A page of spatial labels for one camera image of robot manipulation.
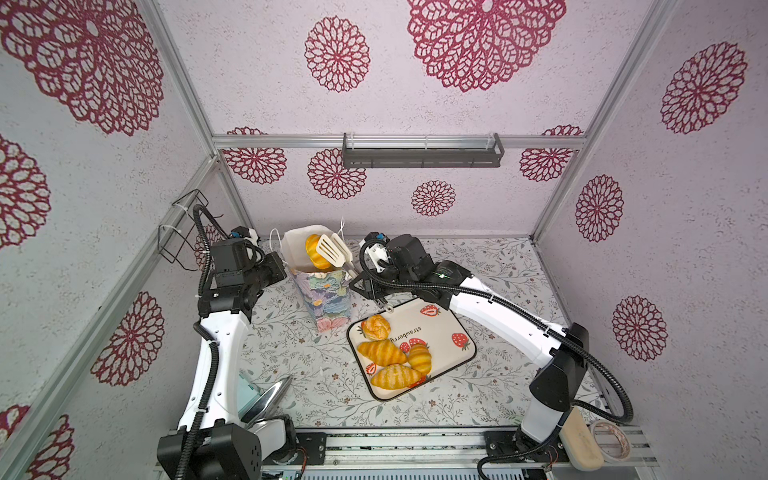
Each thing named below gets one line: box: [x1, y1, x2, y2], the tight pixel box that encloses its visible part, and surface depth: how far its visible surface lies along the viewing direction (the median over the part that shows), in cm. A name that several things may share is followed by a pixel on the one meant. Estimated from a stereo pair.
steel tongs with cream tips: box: [316, 233, 360, 278], surface depth 74 cm
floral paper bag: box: [281, 225, 352, 332], surface depth 87 cm
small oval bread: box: [305, 234, 334, 269], surface depth 76 cm
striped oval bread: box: [408, 344, 432, 376], surface depth 87 cm
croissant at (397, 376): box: [371, 364, 427, 390], surface depth 83 cm
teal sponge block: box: [237, 374, 262, 416], surface depth 81 cm
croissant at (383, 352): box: [358, 339, 407, 367], surface depth 88 cm
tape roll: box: [589, 419, 631, 463], surface depth 77 cm
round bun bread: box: [362, 314, 391, 341], surface depth 92 cm
